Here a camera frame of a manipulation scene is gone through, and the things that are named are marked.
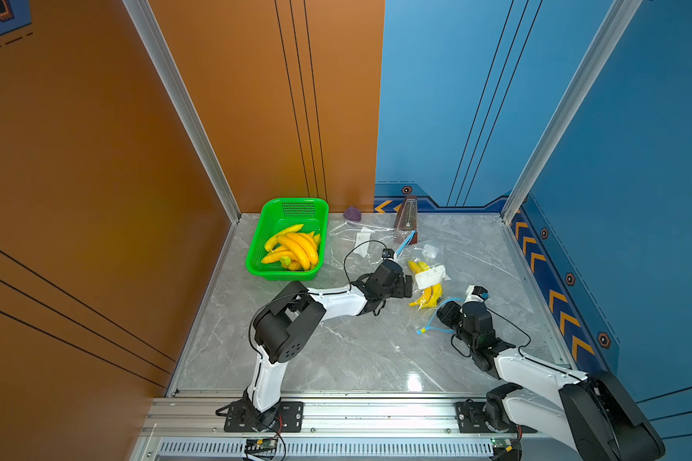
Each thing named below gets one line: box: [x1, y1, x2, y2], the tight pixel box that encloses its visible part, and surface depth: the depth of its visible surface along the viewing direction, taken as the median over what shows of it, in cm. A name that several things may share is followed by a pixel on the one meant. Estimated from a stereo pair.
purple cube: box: [343, 205, 363, 222], surface depth 118 cm
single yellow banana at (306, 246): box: [285, 232, 319, 266], surface depth 98 cm
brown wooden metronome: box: [393, 194, 419, 245], surface depth 105 cm
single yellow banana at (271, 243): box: [264, 223, 304, 253], surface depth 108 cm
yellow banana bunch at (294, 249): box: [261, 223, 322, 271], surface depth 99 cm
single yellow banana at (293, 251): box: [276, 235, 311, 270], surface depth 98 cm
